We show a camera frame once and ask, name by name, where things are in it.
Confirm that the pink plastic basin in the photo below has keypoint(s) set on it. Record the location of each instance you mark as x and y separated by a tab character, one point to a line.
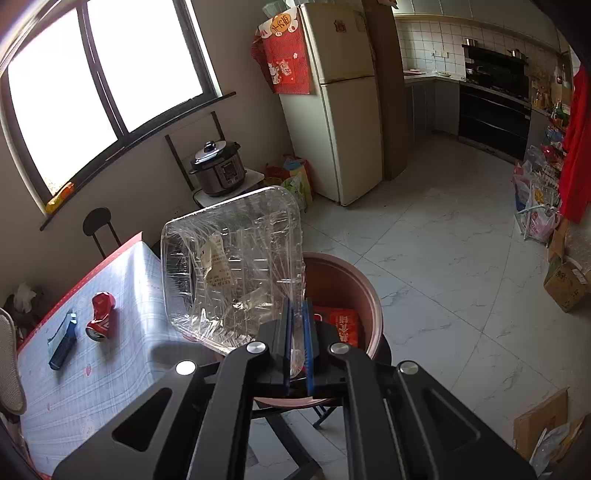
351	281

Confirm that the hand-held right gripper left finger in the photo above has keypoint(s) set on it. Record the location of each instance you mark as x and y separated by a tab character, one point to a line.
288	337

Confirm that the dark framed window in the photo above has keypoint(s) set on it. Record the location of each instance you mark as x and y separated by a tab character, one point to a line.
152	55

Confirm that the black built-in oven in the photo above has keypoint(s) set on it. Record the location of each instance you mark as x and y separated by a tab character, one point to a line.
494	110

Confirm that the white low stand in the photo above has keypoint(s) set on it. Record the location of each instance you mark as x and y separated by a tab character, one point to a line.
251	177

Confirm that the black folding stool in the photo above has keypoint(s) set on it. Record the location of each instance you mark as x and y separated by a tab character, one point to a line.
286	429

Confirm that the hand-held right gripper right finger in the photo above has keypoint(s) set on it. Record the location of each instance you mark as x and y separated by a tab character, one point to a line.
308	344

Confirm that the beige woven chair back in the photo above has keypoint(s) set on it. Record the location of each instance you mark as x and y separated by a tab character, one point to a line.
11	364

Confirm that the pink plastic bag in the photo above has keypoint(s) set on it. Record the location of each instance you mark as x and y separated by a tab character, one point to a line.
540	226

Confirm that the red hanging cloth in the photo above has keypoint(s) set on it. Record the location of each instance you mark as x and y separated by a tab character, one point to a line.
577	147

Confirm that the brown cardboard box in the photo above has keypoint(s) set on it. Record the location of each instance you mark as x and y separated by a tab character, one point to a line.
565	284

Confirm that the black round-back chair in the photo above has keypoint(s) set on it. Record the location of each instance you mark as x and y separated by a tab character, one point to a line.
98	221

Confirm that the silver pressure cooker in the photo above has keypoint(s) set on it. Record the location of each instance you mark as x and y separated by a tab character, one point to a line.
217	170

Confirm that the crumpled white plastic bag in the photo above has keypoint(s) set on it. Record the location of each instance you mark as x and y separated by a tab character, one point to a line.
24	297

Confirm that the orange snack packet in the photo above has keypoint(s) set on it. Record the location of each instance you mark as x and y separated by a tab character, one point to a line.
60	197

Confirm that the clear plastic tray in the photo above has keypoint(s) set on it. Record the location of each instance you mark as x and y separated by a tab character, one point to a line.
240	258

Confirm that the blue plaid tablecloth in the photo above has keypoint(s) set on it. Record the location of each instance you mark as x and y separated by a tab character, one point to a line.
115	378

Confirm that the black metal rack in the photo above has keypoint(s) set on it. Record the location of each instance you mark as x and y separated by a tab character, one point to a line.
178	152

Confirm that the red printed packet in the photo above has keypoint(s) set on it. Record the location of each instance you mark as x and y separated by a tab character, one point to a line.
341	325

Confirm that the grey kitchen cabinet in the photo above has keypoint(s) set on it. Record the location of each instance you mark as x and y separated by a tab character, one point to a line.
429	104

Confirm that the crushed red can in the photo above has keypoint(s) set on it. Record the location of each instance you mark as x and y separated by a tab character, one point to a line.
102	318

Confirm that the blue cardboard box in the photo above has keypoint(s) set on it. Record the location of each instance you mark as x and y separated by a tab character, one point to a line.
62	341

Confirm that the cream refrigerator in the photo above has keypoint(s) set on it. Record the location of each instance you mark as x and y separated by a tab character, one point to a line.
346	115

